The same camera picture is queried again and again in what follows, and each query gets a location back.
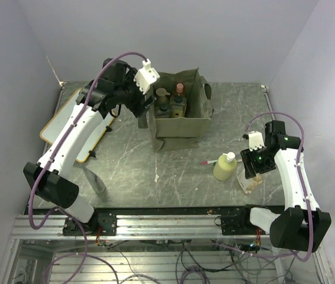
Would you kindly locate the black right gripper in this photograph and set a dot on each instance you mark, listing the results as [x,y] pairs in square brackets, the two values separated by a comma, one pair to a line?
[251,167]

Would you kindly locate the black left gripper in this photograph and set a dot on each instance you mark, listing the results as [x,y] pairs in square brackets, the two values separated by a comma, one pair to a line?
[137,107]

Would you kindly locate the green lotion bottle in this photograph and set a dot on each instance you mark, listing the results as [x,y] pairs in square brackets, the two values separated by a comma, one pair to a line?
[162,96]

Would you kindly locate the clear square bottle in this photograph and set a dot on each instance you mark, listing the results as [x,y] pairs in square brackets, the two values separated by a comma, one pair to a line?
[163,111]

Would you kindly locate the yellow-green pump bottle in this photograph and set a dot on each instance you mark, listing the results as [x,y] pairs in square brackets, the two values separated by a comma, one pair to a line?
[225,166]

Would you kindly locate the clear perfume bottle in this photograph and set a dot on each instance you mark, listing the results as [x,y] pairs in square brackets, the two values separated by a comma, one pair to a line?
[178,105]

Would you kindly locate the amber liquid bottle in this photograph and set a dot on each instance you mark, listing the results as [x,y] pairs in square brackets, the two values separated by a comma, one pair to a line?
[248,185]

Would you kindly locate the grey metallic tube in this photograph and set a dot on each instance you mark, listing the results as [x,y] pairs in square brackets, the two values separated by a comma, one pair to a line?
[95,181]

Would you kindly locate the orange bottle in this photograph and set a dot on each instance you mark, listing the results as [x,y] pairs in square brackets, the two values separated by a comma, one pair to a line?
[179,90]

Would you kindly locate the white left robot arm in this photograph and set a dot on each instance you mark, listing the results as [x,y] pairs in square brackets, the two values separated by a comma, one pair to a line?
[117,84]

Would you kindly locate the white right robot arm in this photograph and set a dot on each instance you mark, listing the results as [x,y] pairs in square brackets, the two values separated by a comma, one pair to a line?
[302,225]

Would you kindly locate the red and white marker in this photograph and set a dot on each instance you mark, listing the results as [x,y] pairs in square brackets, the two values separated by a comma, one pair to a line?
[215,161]

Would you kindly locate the yellow-framed small whiteboard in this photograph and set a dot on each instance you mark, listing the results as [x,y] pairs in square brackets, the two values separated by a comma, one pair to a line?
[75,130]

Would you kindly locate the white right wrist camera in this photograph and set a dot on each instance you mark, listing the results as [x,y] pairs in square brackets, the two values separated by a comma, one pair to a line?
[255,140]

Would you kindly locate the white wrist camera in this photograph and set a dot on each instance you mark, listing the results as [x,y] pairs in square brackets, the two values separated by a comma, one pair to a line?
[146,76]
[255,140]

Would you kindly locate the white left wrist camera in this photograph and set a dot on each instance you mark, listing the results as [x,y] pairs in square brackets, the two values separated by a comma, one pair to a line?
[146,76]

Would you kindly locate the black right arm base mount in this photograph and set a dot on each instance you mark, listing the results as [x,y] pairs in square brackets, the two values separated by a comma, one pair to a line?
[236,219]

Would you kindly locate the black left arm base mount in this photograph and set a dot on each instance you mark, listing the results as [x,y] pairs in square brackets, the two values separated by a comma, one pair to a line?
[102,224]

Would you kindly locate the aluminium rail frame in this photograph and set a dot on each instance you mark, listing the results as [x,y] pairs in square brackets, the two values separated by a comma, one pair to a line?
[154,245]

